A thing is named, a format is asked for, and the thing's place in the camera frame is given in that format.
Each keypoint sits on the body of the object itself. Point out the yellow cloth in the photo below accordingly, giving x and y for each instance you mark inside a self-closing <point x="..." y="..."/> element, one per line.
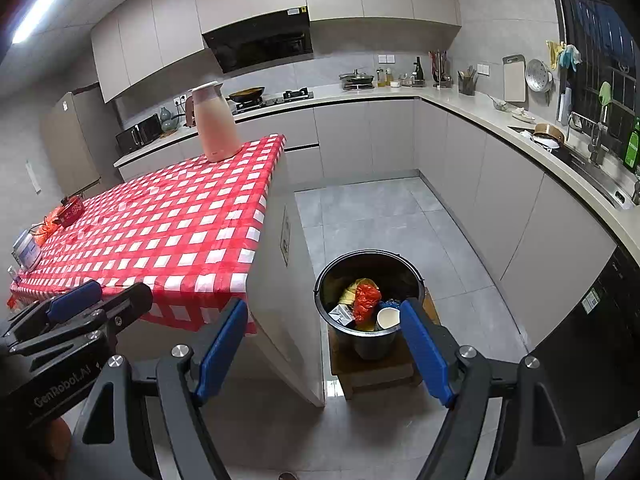
<point x="350" y="290"/>

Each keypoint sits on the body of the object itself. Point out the green hanging cloth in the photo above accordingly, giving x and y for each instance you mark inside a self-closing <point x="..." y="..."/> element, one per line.
<point x="605" y="94"/>

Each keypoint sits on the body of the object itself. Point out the light blue hanging cloth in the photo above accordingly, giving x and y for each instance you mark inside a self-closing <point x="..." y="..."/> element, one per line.
<point x="571" y="57"/>

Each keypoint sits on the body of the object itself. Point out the silver round tin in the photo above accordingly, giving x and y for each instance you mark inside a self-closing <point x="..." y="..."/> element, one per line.
<point x="27" y="247"/>

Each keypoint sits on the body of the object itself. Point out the brown pan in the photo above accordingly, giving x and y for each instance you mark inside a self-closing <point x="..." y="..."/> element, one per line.
<point x="549" y="135"/>

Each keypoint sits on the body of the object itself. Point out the ceiling light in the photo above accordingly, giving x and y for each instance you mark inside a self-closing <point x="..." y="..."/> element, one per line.
<point x="34" y="16"/>

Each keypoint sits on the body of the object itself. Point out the kitchen sink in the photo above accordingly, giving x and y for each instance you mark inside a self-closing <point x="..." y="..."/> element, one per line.
<point x="585" y="170"/>

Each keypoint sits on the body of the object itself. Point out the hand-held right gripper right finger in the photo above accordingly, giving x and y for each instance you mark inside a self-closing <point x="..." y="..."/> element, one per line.
<point x="425" y="350"/>

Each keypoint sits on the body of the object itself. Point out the black trash bin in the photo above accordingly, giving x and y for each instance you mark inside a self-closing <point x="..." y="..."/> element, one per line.
<point x="370" y="266"/>

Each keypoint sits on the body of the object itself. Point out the frying pan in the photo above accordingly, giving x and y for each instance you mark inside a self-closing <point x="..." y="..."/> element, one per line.
<point x="246" y="94"/>

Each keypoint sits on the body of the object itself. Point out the steel faucet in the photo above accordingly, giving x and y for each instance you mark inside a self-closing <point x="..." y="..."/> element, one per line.
<point x="595" y="142"/>

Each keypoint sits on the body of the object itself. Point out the white cutting board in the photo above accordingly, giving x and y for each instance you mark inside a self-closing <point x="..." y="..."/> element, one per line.
<point x="514" y="80"/>

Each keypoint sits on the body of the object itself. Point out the beige fridge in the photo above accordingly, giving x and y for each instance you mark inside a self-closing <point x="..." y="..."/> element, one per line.
<point x="75" y="145"/>

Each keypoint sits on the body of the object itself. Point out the black built-in dishwasher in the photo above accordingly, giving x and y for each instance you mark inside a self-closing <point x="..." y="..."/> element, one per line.
<point x="595" y="350"/>

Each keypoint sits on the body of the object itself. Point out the oil bottles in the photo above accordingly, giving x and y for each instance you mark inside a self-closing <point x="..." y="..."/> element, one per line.
<point x="384" y="77"/>

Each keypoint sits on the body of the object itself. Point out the black range hood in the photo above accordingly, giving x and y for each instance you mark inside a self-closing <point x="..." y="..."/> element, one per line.
<point x="260" y="45"/>

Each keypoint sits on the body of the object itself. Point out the blue patterned paper cup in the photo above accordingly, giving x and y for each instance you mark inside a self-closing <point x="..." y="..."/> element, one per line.
<point x="387" y="319"/>

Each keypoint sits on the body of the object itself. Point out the black microwave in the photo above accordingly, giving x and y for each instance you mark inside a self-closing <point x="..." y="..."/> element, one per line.
<point x="139" y="134"/>

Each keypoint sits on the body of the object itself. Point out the white bottle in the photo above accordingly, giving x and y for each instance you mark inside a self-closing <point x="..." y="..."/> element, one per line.
<point x="565" y="107"/>

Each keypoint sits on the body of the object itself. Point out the gas stove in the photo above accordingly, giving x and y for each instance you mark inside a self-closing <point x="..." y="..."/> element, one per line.
<point x="280" y="100"/>

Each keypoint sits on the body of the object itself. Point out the pot with glass lid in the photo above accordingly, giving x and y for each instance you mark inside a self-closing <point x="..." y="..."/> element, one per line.
<point x="356" y="80"/>

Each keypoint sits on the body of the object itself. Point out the grey ceramic jar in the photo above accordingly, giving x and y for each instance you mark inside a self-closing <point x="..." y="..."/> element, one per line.
<point x="170" y="121"/>

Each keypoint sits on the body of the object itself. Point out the dark wine bottle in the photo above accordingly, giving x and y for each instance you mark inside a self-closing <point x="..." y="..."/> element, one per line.
<point x="417" y="72"/>

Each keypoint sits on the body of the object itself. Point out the utensil rack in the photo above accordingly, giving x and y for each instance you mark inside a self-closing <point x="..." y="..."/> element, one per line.
<point x="440" y="70"/>

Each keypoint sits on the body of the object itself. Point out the wooden stool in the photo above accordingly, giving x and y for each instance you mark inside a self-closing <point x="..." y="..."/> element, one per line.
<point x="375" y="375"/>

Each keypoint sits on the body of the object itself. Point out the green bottle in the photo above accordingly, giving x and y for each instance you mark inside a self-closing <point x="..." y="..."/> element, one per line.
<point x="634" y="145"/>

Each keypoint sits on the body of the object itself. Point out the grey chopstick holder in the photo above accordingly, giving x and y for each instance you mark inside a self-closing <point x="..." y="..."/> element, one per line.
<point x="466" y="84"/>

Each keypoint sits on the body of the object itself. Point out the grey kitchen island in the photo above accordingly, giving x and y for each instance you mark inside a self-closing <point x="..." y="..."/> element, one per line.
<point x="290" y="310"/>

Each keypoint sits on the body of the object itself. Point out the green white carton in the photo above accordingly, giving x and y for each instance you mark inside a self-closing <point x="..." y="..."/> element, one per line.
<point x="342" y="316"/>

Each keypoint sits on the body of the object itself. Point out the pink thermos jug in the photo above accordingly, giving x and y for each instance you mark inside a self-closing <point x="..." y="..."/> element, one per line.
<point x="215" y="125"/>

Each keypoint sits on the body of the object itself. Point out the yellow rubber gloves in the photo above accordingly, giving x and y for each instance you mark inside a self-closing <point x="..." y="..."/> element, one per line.
<point x="552" y="54"/>

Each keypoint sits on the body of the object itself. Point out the steel colander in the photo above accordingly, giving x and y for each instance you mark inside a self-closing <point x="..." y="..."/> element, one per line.
<point x="539" y="76"/>

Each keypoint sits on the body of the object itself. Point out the red white checked tablecloth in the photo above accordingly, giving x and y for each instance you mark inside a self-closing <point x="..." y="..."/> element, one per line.
<point x="175" y="220"/>

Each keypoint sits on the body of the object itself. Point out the grey kitchen counter cabinets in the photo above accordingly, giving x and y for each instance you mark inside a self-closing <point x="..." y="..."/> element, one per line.
<point x="475" y="175"/>

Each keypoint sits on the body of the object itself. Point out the orange plastic bag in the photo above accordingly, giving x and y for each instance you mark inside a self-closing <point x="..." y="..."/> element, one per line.
<point x="366" y="302"/>

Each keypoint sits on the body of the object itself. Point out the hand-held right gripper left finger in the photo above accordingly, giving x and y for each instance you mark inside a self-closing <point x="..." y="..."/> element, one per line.
<point x="220" y="355"/>

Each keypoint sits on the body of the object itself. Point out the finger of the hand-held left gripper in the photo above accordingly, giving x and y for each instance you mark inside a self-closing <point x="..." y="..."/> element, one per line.
<point x="75" y="300"/>
<point x="130" y="302"/>

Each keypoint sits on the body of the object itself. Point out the dark window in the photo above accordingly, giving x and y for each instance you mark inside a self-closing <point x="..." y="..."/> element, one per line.
<point x="595" y="25"/>

